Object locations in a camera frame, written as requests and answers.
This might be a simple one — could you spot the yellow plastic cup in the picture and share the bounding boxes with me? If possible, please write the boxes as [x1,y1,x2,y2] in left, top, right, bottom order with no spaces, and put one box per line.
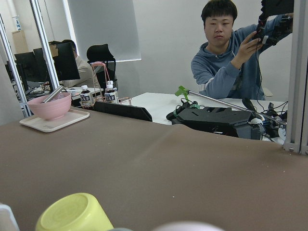
[35,192,114,231]

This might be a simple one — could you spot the cream plastic serving tray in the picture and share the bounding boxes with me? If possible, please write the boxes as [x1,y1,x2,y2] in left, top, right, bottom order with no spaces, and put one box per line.
[19,109,90,133]

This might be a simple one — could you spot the seated person beige shirt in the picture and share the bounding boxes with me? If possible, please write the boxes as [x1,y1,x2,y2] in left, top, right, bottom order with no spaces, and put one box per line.
[49,39,100,88]

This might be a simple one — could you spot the white bottle middle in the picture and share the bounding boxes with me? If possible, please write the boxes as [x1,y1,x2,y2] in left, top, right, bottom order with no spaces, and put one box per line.
[104,80,119,103]

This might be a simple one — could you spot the white bottle upper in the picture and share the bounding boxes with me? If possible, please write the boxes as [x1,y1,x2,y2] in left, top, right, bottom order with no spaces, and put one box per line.
[80,85,93,108]

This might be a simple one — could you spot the white wire cup holder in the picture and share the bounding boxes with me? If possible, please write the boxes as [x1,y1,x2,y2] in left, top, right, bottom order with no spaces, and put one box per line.
[0,204,20,231]

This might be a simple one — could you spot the white bottle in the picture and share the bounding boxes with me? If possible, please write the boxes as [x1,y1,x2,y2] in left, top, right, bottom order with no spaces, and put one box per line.
[80,85,93,108]
[104,80,119,103]

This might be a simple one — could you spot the pink bowl of ice cubes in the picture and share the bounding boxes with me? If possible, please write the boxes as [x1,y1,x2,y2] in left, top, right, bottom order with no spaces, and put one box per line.
[27,92,71,120]

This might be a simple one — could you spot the aluminium frame post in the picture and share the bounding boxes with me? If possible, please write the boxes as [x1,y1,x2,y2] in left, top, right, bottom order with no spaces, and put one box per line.
[283,0,308,156]

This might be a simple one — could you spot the person in blue hoodie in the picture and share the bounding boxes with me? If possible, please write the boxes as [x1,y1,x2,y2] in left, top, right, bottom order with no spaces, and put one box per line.
[191,0,271,100]

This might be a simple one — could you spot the black office chair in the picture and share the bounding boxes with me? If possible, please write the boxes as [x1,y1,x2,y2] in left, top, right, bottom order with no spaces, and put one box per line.
[86,43,118,90]

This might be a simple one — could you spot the black headset device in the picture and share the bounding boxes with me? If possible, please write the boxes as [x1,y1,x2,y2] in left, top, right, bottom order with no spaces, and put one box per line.
[166,106,265,140]

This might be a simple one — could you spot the pink plastic cup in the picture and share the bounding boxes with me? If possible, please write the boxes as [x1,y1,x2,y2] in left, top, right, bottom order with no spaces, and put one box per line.
[153,221,223,231]

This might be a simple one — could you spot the black flat bar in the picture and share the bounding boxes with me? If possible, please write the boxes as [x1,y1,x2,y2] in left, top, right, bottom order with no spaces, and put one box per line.
[94,102,153,122]

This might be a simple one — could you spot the metal scoop with black tip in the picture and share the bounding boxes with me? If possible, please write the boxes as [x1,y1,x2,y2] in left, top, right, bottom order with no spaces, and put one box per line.
[42,85,64,103]

